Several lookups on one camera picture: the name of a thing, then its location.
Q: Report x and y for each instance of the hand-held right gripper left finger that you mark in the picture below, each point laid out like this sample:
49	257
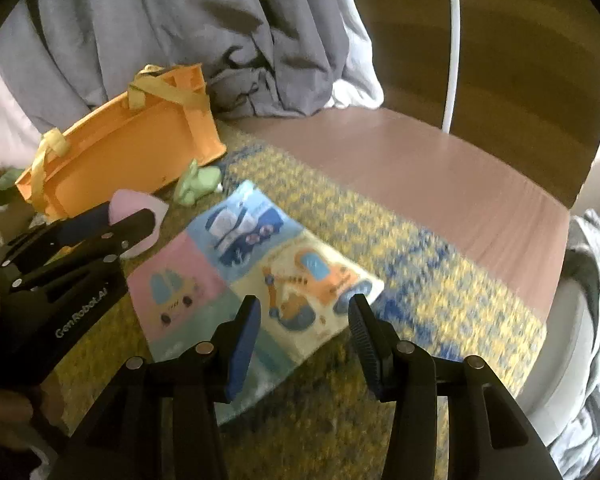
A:
242	345

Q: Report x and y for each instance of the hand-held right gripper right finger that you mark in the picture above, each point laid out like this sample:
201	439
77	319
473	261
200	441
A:
367	345

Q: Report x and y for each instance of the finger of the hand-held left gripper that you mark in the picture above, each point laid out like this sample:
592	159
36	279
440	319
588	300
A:
87	222
130	230

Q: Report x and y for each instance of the pink cloth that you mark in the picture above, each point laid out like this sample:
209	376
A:
140	202

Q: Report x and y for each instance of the vehicle print handkerchief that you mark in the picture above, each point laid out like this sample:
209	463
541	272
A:
220	270

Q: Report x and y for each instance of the person's left hand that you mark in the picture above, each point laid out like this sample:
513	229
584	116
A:
11	410

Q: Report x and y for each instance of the green frog toy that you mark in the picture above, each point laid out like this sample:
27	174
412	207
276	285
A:
197	182

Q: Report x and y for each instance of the yellow blue plaid blanket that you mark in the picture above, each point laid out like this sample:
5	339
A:
430	280

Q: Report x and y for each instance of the pale pink curtain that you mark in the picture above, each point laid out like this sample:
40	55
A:
5	125

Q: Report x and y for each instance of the grey curtain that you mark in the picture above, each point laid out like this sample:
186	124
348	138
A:
180	20

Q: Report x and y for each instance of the white curtain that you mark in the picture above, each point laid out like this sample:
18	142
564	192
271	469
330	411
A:
360	70

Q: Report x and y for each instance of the white pole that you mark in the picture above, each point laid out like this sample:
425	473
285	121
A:
452	60

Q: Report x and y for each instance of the brown wooden door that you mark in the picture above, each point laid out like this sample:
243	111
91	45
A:
520	60

